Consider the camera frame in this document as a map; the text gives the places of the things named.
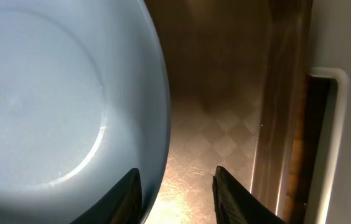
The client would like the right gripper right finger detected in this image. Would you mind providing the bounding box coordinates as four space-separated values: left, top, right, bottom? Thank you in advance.
212 166 284 224

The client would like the light blue bowl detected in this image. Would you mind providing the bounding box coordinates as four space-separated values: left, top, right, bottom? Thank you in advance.
0 0 171 223

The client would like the dark brown serving tray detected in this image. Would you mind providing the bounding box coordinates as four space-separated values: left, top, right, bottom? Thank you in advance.
146 0 312 223

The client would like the grey plastic dishwasher rack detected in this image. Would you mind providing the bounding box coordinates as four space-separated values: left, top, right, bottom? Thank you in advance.
304 0 351 223

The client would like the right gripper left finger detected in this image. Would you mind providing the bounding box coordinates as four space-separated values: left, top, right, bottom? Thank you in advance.
71 168 142 224

